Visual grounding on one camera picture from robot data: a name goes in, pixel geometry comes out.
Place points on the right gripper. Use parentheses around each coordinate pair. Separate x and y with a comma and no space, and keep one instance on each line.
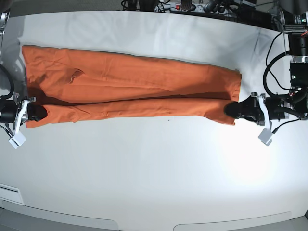
(17,110)

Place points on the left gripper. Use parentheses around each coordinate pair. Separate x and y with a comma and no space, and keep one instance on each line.
(259,109)

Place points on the orange T-shirt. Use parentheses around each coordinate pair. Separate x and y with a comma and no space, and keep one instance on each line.
(79,85)

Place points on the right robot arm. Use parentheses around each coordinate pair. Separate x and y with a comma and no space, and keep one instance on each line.
(12,68)

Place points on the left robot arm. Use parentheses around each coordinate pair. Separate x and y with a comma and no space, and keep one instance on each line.
(292,23)

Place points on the white label sticker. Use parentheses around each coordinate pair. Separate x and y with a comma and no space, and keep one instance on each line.
(11,194)

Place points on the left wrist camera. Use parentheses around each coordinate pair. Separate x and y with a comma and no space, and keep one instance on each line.
(266,136)

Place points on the power strip with red switch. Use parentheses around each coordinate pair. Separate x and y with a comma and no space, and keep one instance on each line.
(207,7)

